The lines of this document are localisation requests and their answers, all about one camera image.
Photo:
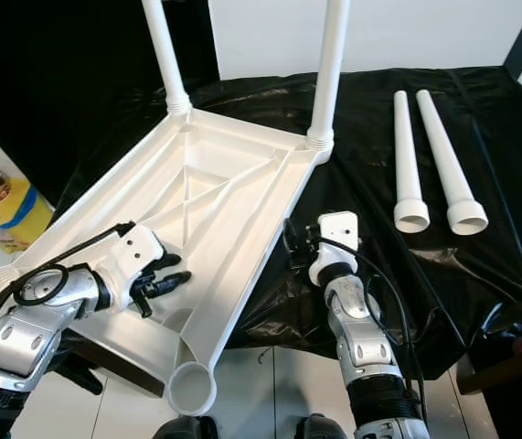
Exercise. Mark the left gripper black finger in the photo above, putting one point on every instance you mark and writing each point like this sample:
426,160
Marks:
165,263
171,282

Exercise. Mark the white plastic table top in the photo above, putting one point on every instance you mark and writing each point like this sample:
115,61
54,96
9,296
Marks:
233,201

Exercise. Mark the white plastic table leg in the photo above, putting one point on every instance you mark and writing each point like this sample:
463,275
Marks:
162,55
450,165
407,165
332,73

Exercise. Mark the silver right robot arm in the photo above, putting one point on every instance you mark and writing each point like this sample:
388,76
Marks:
361,338

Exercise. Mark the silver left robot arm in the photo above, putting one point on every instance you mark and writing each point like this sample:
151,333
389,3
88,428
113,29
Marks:
23,357

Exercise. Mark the dark wooden table leg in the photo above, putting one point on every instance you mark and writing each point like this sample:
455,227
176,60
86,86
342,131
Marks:
82,375
507,368

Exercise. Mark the yellow container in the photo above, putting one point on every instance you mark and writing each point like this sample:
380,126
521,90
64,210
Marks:
14,224

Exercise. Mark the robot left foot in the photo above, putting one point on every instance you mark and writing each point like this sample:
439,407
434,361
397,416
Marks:
187,430

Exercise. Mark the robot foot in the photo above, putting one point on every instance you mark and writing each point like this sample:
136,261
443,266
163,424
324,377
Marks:
317,430
187,430

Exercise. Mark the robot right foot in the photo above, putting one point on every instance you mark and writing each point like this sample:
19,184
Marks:
317,430

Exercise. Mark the black plastic table cover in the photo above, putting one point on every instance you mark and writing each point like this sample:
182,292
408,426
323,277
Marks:
507,256

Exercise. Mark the black door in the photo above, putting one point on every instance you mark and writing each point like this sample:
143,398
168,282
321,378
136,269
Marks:
41,73

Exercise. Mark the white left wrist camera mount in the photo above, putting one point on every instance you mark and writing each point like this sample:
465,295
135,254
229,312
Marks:
137,256

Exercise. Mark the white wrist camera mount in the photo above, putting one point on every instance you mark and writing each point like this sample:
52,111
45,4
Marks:
338,233
137,256

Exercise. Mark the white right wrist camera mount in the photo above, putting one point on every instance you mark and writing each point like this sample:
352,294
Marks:
338,233

